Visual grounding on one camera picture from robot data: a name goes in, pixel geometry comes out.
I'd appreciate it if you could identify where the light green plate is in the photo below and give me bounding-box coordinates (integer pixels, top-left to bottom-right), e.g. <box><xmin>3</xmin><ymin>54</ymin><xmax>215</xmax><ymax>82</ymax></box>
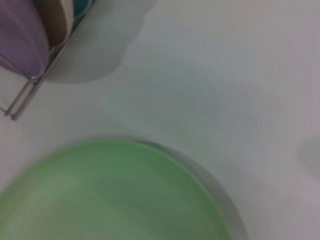
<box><xmin>0</xmin><ymin>139</ymin><xmax>235</xmax><ymax>240</ymax></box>

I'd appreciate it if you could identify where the light blue rimmed plate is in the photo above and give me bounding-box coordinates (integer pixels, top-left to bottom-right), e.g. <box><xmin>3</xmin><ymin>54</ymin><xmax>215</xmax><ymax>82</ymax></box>
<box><xmin>72</xmin><ymin>0</ymin><xmax>96</xmax><ymax>21</ymax></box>

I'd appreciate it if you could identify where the purple plate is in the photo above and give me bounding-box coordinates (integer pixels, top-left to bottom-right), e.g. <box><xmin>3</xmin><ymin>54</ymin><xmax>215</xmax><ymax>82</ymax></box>
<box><xmin>0</xmin><ymin>0</ymin><xmax>50</xmax><ymax>78</ymax></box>

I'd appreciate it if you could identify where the clear acrylic plate rack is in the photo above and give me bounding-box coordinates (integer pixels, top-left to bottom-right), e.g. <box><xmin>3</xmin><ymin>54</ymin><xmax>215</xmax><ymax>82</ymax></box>
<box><xmin>0</xmin><ymin>0</ymin><xmax>101</xmax><ymax>123</ymax></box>

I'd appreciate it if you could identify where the tan beige plate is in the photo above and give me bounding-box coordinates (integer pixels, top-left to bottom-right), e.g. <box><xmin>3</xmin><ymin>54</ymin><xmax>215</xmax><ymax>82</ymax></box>
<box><xmin>34</xmin><ymin>0</ymin><xmax>75</xmax><ymax>49</ymax></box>

